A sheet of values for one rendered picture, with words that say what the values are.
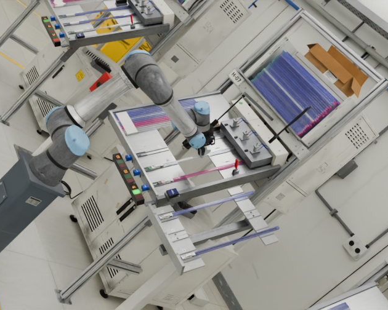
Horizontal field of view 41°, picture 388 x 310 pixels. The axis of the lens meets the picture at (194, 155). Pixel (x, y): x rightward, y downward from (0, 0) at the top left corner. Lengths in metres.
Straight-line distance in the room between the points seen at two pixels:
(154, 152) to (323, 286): 1.93
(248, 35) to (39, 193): 3.57
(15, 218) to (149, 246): 0.85
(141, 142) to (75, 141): 0.72
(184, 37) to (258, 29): 1.61
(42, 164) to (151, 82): 0.54
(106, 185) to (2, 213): 1.08
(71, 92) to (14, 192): 1.72
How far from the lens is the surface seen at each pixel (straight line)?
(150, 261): 2.84
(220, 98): 3.13
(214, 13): 3.84
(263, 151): 2.74
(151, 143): 2.74
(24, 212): 2.23
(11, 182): 2.21
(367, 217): 4.09
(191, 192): 2.52
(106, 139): 4.13
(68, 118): 2.19
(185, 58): 3.93
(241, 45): 5.30
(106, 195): 3.14
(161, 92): 2.08
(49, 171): 2.13
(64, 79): 3.90
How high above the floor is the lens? 1.47
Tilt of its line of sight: 12 degrees down
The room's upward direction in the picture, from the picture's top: 47 degrees clockwise
